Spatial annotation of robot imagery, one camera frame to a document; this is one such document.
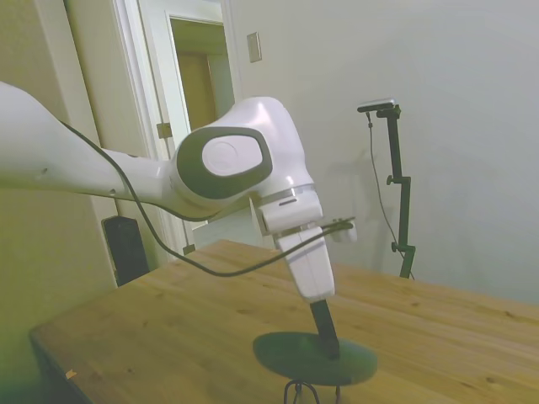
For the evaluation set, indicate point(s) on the beige wall switch plate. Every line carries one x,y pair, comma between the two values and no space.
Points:
254,47

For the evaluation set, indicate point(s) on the white open door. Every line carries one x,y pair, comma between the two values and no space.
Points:
105,84

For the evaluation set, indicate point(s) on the grey exterior camera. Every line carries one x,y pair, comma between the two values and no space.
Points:
377,104

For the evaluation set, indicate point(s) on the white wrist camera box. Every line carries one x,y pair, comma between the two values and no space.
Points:
346,233

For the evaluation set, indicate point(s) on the brass door hinge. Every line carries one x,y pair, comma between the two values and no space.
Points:
164,130

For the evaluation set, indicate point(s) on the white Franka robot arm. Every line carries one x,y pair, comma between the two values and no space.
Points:
84,168

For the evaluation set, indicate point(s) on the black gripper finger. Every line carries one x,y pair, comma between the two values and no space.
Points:
326,328

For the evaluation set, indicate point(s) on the black box by door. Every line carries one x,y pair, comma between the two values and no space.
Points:
126,252

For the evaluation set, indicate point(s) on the dark green round plate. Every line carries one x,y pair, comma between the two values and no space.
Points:
295,357

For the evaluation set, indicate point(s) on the black camera stand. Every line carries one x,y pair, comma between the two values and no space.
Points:
400,185

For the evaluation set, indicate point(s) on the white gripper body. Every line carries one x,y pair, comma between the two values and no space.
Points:
309,265

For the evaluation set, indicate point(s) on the white door frame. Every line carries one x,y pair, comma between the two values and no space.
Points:
160,84

